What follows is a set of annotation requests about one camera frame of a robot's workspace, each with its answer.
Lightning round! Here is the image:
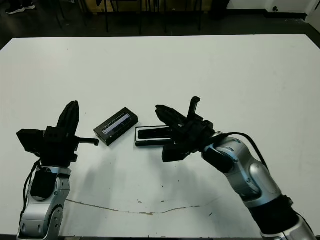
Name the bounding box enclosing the black phone-like camera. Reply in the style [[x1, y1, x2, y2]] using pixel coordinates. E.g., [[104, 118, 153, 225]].
[[137, 128, 173, 140]]

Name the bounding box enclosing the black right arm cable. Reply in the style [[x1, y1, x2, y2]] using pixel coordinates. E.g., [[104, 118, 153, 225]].
[[212, 131, 268, 171]]

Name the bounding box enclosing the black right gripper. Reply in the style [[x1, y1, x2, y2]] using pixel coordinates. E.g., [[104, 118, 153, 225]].
[[155, 96, 216, 153]]

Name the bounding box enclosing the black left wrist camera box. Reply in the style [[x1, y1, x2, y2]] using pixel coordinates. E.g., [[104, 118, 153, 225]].
[[16, 128, 47, 156]]

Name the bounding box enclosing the black box base white insert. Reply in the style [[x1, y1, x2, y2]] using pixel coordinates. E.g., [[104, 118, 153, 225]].
[[134, 124, 176, 148]]

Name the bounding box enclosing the black box lid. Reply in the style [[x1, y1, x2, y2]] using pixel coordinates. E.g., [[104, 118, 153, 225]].
[[93, 107, 140, 147]]

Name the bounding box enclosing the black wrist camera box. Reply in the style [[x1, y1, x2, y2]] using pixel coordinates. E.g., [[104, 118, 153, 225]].
[[161, 142, 192, 163], [16, 128, 47, 156]]

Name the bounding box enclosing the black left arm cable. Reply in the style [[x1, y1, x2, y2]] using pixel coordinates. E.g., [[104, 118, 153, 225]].
[[22, 159, 41, 211]]

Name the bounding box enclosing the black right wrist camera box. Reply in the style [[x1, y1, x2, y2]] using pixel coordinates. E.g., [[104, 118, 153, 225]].
[[161, 142, 192, 163]]

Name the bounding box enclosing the black waste bin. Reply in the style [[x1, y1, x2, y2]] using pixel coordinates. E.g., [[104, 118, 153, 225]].
[[209, 0, 231, 21]]

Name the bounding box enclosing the black mesh chair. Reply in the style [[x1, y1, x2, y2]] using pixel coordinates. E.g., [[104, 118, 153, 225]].
[[104, 0, 144, 35], [163, 0, 204, 33]]

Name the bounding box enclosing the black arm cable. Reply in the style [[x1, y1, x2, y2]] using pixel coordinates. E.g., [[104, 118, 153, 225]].
[[212, 131, 268, 171], [22, 159, 41, 211]]

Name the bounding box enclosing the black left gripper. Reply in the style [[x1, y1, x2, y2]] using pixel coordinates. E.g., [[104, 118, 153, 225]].
[[39, 101, 100, 166]]

